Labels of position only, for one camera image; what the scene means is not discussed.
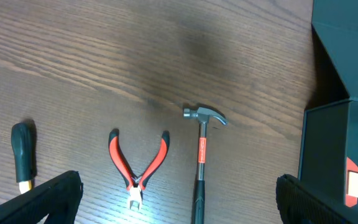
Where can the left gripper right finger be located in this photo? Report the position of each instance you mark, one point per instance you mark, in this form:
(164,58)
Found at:
(299,203)

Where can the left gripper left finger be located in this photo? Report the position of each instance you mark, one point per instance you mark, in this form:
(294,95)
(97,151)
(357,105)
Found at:
(56,201)

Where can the orange scraper wooden handle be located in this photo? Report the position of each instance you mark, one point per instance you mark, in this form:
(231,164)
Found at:
(351,186)

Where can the red black pliers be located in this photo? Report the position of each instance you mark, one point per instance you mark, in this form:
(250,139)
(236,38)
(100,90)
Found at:
(137,176)

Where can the dark green gift box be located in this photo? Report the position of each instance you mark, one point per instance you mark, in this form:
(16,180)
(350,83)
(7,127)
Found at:
(330,124)

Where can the steel claw hammer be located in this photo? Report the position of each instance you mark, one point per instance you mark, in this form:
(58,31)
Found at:
(202,115)

